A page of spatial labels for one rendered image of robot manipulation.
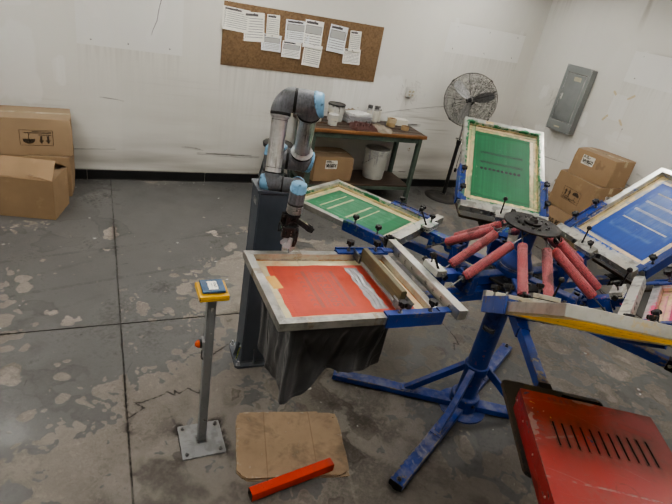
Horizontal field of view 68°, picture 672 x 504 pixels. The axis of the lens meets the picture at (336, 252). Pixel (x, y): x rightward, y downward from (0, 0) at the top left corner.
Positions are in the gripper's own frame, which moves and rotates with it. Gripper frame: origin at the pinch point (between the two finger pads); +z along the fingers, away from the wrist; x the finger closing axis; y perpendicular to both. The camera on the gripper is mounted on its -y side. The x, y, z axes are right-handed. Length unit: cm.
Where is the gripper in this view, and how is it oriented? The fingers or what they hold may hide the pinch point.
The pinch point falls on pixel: (290, 250)
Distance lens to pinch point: 245.6
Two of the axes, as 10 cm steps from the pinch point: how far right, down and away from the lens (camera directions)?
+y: -9.0, -0.1, -4.4
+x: 3.8, 4.9, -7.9
